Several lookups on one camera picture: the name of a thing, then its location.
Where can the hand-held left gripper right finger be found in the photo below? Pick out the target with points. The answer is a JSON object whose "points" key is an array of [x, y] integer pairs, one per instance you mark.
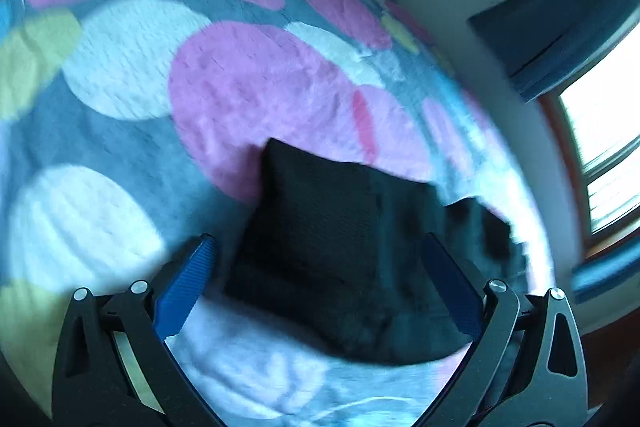
{"points": [[452, 284]]}

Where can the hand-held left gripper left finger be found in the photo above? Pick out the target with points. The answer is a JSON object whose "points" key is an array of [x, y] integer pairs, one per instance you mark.
{"points": [[186, 281]]}

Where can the black sweatpants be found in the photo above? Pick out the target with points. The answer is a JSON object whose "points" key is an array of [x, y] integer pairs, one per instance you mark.
{"points": [[350, 257]]}

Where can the dotted colourful blanket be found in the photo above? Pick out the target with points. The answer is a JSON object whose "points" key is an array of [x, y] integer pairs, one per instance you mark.
{"points": [[250, 82]]}

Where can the window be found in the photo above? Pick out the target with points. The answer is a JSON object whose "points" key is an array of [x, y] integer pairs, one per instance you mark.
{"points": [[605, 132]]}

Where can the blue curtain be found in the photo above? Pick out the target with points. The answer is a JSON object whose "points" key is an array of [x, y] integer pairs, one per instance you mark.
{"points": [[565, 17]]}

